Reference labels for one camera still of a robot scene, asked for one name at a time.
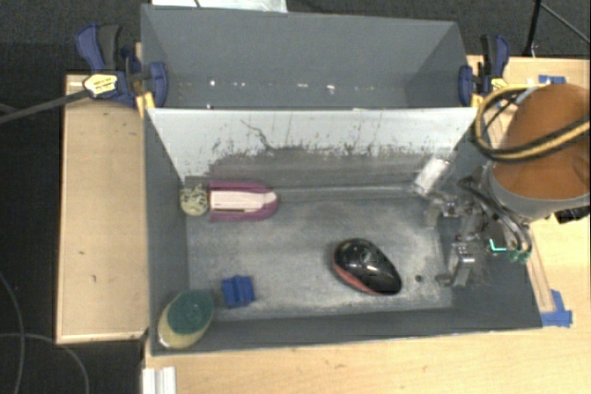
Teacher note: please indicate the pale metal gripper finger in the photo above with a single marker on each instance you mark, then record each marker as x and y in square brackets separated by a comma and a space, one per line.
[463, 262]
[449, 206]

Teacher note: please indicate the clear plastic bottle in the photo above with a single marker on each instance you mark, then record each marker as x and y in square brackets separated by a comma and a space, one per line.
[431, 176]

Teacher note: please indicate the black and red computer mouse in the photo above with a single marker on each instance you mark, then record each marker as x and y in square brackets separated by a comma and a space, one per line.
[367, 266]

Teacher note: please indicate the grey metal bin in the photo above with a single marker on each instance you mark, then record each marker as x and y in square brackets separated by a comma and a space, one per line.
[295, 143]

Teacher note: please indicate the purple and white stapler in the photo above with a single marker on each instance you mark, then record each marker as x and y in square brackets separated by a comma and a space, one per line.
[242, 201]

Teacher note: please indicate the blue ribbed block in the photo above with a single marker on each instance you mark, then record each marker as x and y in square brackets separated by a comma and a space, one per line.
[237, 290]

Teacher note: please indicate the beige speckled ball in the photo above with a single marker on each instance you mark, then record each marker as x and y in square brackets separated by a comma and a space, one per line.
[194, 199]

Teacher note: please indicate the green and yellow sponge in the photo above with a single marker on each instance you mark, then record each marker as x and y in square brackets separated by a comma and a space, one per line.
[187, 318]

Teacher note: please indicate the pale wood board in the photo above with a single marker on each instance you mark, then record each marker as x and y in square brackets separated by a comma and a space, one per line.
[104, 207]

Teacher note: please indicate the black cylinder on white bracket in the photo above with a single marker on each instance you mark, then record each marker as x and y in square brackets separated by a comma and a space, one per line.
[573, 214]

